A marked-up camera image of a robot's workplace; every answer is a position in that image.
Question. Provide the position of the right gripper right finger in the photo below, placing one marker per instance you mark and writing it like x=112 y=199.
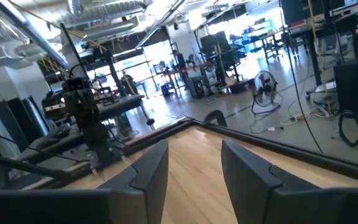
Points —
x=275 y=202

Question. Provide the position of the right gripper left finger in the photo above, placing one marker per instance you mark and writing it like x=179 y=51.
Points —
x=129 y=202

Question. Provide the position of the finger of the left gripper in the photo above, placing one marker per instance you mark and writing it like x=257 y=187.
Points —
x=73 y=108
x=86 y=107

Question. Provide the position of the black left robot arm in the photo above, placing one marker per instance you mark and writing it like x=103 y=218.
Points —
x=95 y=137

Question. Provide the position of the person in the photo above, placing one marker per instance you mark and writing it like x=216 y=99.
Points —
x=180 y=62
x=129 y=84

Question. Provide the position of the small black computer tower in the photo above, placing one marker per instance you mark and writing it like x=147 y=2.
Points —
x=200 y=87

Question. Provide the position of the black floor fan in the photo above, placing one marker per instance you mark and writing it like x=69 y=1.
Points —
x=264 y=88

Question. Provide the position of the black office chair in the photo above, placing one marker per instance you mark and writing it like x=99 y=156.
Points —
x=225 y=53

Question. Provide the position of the black cabinet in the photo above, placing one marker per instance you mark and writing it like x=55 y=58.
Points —
x=356 y=90

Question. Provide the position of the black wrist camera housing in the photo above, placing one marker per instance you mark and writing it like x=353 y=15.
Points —
x=76 y=84

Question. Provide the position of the black aluminium rig frame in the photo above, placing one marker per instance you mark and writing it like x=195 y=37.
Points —
x=291 y=152

